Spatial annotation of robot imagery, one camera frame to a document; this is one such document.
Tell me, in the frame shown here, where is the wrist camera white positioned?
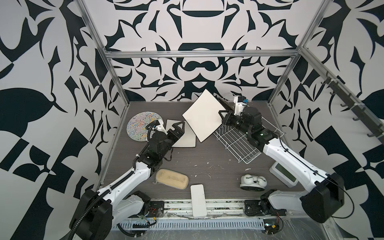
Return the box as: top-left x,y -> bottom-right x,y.
153,119 -> 167,134
234,96 -> 249,116

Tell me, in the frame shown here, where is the wall hook rail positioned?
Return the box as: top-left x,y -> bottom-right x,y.
320,71 -> 384,139

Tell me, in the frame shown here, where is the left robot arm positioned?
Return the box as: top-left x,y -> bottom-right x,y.
66,120 -> 185,240

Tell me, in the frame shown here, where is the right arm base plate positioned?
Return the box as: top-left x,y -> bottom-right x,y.
244,200 -> 287,217

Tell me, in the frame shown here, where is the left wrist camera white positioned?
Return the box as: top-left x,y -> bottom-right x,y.
153,119 -> 167,134

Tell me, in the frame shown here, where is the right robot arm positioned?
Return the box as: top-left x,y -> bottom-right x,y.
219,108 -> 347,224

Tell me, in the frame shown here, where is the white rectangular box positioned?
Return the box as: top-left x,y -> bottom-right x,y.
190,184 -> 207,218

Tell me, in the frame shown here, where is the white wire dish rack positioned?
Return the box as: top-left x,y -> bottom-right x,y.
214,99 -> 284,164

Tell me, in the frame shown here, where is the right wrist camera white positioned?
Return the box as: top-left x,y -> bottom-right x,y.
234,96 -> 249,116

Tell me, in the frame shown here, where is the colourful speckled round plate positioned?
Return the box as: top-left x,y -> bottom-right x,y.
126,112 -> 163,142

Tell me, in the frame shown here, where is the white slotted cable duct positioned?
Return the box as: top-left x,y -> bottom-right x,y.
121,219 -> 265,231

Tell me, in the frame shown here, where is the beige sponge case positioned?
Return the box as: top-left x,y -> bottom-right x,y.
154,169 -> 189,190

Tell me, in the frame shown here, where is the white round gadget black base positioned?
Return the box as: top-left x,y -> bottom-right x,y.
240,174 -> 268,192

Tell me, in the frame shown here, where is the white square plate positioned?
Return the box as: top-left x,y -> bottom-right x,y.
166,119 -> 196,148
182,90 -> 226,143

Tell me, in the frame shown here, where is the floral square plate black rim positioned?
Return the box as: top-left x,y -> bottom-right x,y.
215,95 -> 235,113

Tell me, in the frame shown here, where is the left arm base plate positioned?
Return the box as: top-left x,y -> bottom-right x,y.
145,201 -> 165,218

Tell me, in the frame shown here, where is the white scale with display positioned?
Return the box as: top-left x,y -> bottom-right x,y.
269,162 -> 298,188

